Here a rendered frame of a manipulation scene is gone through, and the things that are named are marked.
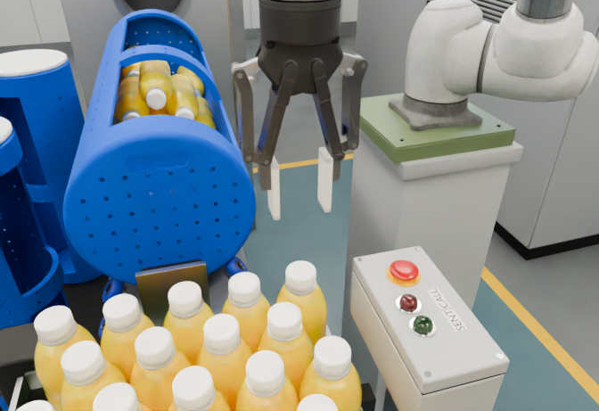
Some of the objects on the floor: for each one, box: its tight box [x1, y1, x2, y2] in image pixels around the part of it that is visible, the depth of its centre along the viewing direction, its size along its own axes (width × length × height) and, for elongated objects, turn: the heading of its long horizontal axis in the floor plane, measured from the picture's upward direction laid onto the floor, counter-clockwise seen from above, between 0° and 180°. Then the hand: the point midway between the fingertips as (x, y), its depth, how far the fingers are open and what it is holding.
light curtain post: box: [224, 0, 257, 229], centre depth 210 cm, size 6×6×170 cm
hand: (299, 186), depth 53 cm, fingers open, 5 cm apart
